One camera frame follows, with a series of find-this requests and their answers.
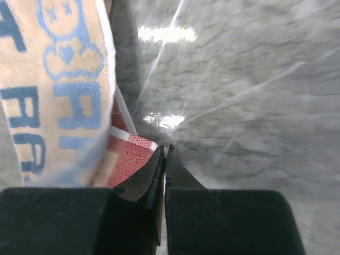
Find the colourful striped rabbit towel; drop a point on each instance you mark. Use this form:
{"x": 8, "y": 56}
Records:
{"x": 68, "y": 120}

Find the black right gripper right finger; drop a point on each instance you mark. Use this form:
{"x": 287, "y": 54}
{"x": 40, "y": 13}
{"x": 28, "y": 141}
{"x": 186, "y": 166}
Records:
{"x": 176, "y": 175}

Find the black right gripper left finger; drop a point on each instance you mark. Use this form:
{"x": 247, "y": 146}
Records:
{"x": 141, "y": 199}

